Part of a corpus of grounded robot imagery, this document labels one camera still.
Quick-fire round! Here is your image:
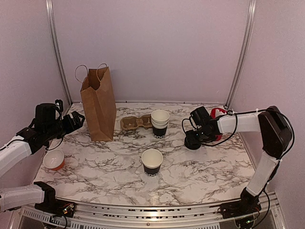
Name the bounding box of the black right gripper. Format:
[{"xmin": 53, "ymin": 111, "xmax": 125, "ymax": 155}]
[{"xmin": 185, "ymin": 127, "xmax": 212, "ymax": 146}]

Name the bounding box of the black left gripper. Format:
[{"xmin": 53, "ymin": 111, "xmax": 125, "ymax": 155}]
[{"xmin": 45, "ymin": 111, "xmax": 85, "ymax": 141}]

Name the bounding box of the single black paper cup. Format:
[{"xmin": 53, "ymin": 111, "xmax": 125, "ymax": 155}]
[{"xmin": 141, "ymin": 149, "xmax": 163, "ymax": 177}]

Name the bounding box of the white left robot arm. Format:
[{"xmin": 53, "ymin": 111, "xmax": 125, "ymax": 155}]
[{"xmin": 0, "ymin": 99, "xmax": 85, "ymax": 213}]

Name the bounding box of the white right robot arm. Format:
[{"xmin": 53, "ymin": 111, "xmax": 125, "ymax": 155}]
[{"xmin": 184, "ymin": 106, "xmax": 295, "ymax": 214}]

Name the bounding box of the stack of black cup lids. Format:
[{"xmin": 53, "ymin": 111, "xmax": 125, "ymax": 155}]
[{"xmin": 184, "ymin": 135, "xmax": 201, "ymax": 150}]

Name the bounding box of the red ribbed metal bucket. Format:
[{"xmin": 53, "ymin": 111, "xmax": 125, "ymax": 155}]
[{"xmin": 209, "ymin": 107, "xmax": 228, "ymax": 142}]

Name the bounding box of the brown paper bag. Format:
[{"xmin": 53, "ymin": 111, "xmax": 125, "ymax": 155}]
[{"xmin": 76, "ymin": 63, "xmax": 117, "ymax": 142}]

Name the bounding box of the orange paper bowl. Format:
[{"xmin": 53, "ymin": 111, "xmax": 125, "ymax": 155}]
[{"xmin": 43, "ymin": 150, "xmax": 65, "ymax": 171}]

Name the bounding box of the stack of black paper cups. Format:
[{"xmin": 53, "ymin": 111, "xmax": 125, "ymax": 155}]
[{"xmin": 151, "ymin": 110, "xmax": 170, "ymax": 139}]

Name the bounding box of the cardboard cup carrier tray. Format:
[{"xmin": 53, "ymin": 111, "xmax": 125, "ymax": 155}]
[{"xmin": 120, "ymin": 114, "xmax": 152, "ymax": 131}]

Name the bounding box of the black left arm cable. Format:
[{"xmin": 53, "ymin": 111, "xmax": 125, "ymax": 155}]
[{"xmin": 44, "ymin": 135, "xmax": 64, "ymax": 151}]

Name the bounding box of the aluminium front rail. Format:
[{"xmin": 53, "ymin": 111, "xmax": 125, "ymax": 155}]
[{"xmin": 15, "ymin": 192, "xmax": 286, "ymax": 229}]

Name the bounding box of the aluminium left corner post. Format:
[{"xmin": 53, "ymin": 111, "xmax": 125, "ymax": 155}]
[{"xmin": 46, "ymin": 0, "xmax": 72, "ymax": 107}]

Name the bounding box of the aluminium corner post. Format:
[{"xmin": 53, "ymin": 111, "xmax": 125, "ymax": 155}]
[
  {"xmin": 46, "ymin": 0, "xmax": 72, "ymax": 107},
  {"xmin": 225, "ymin": 0, "xmax": 257, "ymax": 108}
]

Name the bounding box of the aluminium right corner post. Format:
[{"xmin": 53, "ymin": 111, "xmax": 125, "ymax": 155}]
[{"xmin": 225, "ymin": 0, "xmax": 257, "ymax": 108}]

